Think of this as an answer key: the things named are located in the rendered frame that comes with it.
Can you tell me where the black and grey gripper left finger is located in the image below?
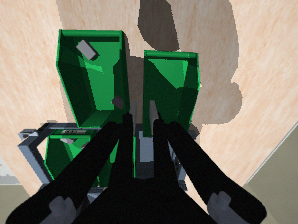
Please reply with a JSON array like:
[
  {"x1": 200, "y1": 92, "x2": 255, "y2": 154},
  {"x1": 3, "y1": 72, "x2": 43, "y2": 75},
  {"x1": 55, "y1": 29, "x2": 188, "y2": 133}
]
[{"x1": 5, "y1": 100, "x2": 137, "y2": 224}]

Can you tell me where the dark grey metal shelf rack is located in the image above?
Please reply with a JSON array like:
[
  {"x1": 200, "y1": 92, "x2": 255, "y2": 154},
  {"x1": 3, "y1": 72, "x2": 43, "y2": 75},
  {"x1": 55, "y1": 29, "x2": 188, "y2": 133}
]
[{"x1": 17, "y1": 123, "x2": 188, "y2": 204}]

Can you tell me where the green bin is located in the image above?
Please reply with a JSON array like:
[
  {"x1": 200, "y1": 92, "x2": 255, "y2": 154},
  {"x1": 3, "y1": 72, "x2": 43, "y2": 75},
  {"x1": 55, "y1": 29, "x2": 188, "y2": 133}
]
[
  {"x1": 56, "y1": 30, "x2": 130, "y2": 128},
  {"x1": 44, "y1": 129, "x2": 97, "y2": 180},
  {"x1": 143, "y1": 50, "x2": 200, "y2": 137},
  {"x1": 97, "y1": 130, "x2": 136, "y2": 187}
]

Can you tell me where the black storage case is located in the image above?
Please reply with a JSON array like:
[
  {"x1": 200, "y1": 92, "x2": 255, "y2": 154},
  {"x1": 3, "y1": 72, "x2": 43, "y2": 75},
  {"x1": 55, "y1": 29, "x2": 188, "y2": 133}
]
[{"x1": 73, "y1": 195, "x2": 90, "y2": 221}]

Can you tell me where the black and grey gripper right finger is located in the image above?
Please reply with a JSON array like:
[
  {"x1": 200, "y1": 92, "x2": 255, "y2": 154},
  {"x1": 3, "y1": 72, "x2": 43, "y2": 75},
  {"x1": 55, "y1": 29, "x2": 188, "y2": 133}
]
[{"x1": 149, "y1": 100, "x2": 267, "y2": 224}]

